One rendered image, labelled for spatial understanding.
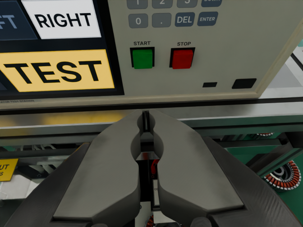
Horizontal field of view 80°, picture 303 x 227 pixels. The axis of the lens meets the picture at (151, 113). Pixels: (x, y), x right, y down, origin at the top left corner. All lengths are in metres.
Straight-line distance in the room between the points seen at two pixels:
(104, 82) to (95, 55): 0.03
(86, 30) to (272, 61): 0.18
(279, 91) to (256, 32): 0.12
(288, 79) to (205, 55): 0.16
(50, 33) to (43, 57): 0.03
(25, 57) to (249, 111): 0.25
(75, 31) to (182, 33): 0.09
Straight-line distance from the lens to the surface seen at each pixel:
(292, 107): 0.28
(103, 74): 0.20
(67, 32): 0.18
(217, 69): 0.21
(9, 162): 0.31
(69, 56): 0.19
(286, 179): 0.66
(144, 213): 0.51
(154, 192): 0.43
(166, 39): 0.18
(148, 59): 0.18
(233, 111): 0.24
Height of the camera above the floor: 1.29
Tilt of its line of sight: 54 degrees down
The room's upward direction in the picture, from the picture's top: straight up
